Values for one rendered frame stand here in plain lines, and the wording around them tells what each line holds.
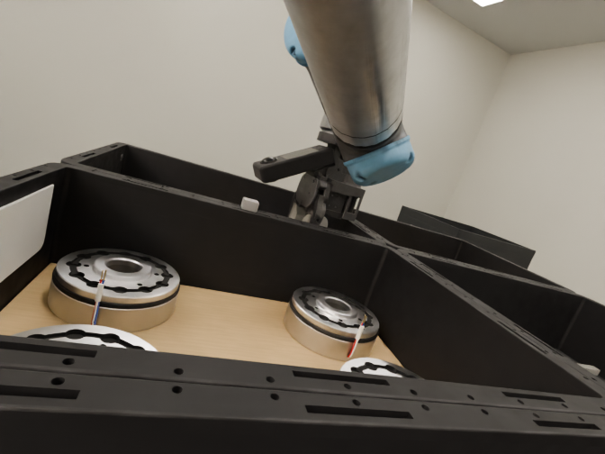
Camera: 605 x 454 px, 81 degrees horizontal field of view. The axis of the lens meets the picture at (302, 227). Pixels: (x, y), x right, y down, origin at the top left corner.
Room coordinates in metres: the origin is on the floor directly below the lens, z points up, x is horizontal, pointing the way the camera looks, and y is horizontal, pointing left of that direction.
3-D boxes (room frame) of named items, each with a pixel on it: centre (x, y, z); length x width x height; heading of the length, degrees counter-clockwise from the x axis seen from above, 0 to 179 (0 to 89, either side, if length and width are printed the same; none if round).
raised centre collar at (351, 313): (0.37, -0.06, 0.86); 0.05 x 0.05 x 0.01
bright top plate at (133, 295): (0.30, 0.14, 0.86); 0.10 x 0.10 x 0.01
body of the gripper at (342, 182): (0.56, -0.02, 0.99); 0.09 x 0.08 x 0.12; 115
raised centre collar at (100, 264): (0.30, 0.14, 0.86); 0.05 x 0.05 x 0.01
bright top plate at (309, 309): (0.37, -0.06, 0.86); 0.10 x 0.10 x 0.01
